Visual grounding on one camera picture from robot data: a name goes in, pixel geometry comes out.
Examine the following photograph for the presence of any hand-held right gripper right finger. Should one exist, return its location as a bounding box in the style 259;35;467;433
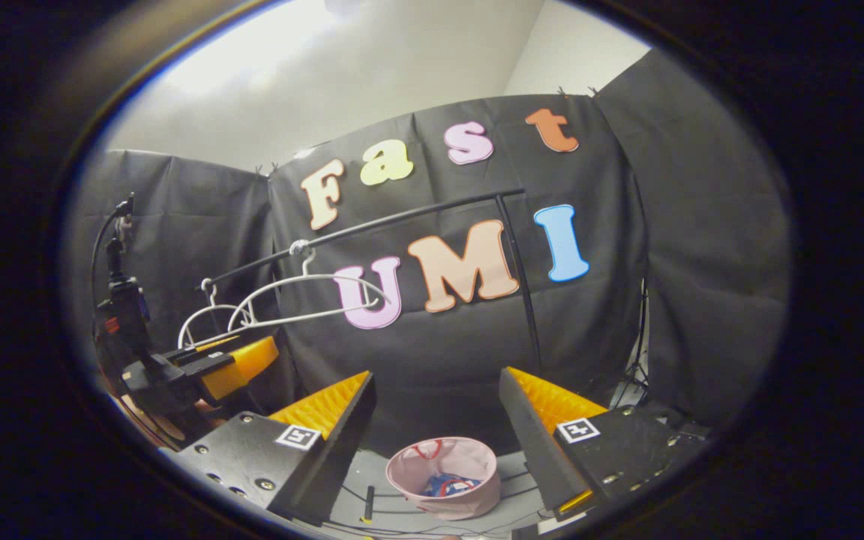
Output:
498;366;712;520

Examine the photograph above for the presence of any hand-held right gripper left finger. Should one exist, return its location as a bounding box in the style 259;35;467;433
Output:
175;370;377;526

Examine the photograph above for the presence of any pink laundry hamper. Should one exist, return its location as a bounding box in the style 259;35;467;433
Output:
386;436;502;521

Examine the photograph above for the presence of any blue ribbed knit jacket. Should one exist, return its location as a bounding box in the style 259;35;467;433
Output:
421;472;482;499

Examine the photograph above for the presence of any white plastic clothes hanger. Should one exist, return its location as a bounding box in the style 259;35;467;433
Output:
226;240;392;332
177;277;253;350

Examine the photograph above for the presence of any black tripod stand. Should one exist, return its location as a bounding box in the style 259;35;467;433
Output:
612;281;650;410

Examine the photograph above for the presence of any black backdrop cloth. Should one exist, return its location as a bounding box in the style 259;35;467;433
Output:
64;49;791;458

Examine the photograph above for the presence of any black clothes rail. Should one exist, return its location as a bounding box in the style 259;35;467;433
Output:
196;187;545;368

